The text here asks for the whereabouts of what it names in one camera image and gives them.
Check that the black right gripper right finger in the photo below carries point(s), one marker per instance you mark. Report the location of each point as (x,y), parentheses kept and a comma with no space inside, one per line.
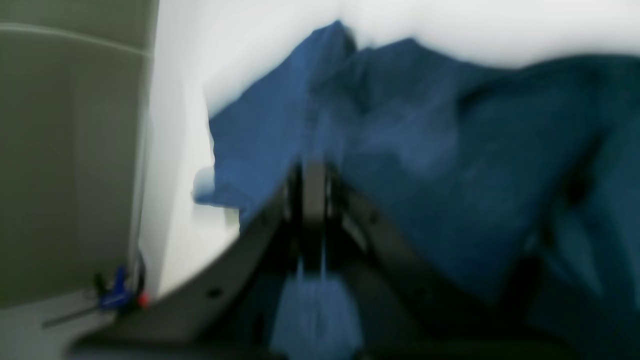
(407,308)

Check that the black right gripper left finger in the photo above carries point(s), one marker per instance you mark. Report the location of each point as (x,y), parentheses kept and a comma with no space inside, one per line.
(288,229)

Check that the blue T-shirt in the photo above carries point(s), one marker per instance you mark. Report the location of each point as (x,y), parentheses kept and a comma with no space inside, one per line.
(467,160)

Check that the blue clamp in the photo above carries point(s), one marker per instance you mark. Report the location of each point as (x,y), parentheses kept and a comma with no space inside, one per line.
(118,297)

